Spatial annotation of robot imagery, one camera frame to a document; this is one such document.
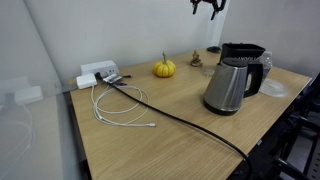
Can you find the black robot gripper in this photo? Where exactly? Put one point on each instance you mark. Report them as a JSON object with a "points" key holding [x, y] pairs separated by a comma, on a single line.
{"points": [[207, 1]]}

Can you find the brown paper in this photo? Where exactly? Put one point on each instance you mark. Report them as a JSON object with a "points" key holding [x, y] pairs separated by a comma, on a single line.
{"points": [[196, 60]]}

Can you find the black plastic bin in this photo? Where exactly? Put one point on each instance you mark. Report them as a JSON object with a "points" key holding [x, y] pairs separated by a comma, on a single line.
{"points": [[241, 51]]}

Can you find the black round disc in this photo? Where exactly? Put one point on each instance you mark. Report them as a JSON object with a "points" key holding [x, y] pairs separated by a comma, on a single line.
{"points": [[213, 49]]}

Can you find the clear dispenser with yellow tape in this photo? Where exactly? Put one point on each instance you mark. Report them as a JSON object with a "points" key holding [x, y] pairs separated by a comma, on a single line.
{"points": [[209, 72]]}

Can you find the small orange pumpkin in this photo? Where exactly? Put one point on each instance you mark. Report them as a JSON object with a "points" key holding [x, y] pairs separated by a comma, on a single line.
{"points": [[164, 68]]}

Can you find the stainless steel electric kettle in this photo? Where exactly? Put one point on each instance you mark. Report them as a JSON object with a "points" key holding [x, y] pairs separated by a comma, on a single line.
{"points": [[226, 87]]}

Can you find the clear plastic water bottle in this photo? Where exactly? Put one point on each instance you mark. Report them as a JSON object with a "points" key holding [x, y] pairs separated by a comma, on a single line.
{"points": [[267, 64]]}

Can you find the small silver adapter hub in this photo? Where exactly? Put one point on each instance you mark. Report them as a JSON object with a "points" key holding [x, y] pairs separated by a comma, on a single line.
{"points": [[112, 78]]}

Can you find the white power strip box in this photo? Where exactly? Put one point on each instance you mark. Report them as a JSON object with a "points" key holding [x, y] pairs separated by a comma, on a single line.
{"points": [[98, 67]]}

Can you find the white power adapter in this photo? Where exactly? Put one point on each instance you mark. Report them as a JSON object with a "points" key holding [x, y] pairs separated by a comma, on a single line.
{"points": [[86, 81]]}

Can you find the black metal chair frame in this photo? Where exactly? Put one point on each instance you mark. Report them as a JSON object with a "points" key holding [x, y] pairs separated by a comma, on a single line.
{"points": [[300, 133]]}

